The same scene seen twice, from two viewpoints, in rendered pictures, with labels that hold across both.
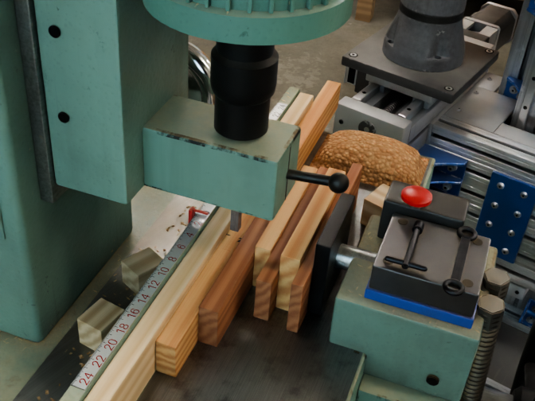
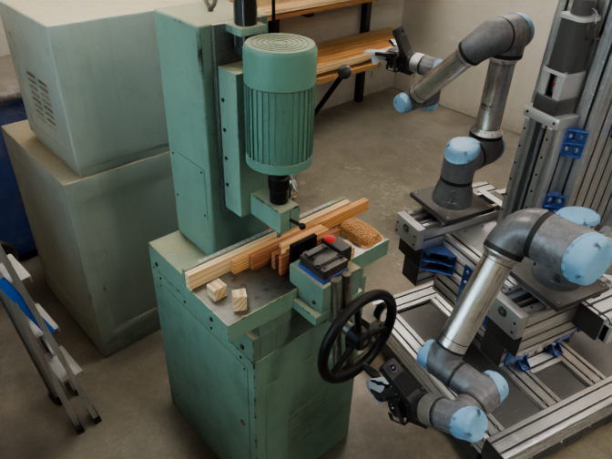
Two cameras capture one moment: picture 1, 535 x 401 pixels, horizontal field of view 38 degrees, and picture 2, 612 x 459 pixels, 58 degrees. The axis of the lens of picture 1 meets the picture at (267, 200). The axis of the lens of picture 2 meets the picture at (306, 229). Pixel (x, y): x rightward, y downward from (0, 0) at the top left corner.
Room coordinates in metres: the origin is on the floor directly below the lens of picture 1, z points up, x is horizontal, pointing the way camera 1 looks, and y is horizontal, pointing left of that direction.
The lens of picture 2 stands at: (-0.48, -0.70, 1.88)
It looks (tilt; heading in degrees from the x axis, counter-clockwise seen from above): 34 degrees down; 30
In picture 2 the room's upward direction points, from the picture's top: 2 degrees clockwise
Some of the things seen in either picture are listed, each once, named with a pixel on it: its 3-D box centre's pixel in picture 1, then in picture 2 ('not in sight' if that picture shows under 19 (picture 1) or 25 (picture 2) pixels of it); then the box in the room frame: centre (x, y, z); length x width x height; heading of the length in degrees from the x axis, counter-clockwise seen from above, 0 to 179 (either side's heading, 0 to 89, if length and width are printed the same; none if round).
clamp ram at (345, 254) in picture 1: (359, 261); (310, 258); (0.59, -0.10, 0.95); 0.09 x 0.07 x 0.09; 163
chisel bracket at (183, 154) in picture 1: (220, 161); (274, 211); (0.63, 0.05, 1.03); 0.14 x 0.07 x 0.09; 73
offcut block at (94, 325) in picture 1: (102, 326); not in sight; (0.59, 0.17, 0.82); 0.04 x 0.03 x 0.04; 152
